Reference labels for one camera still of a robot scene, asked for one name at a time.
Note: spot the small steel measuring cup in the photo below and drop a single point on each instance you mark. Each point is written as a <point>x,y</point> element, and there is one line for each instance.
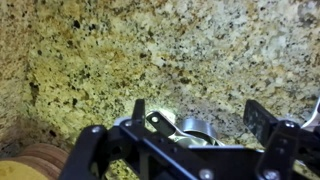
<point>196,128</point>

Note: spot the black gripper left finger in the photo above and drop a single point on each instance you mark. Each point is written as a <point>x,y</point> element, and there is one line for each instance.
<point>83,153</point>

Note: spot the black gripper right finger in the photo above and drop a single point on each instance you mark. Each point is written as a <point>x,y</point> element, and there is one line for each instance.
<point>276,150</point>

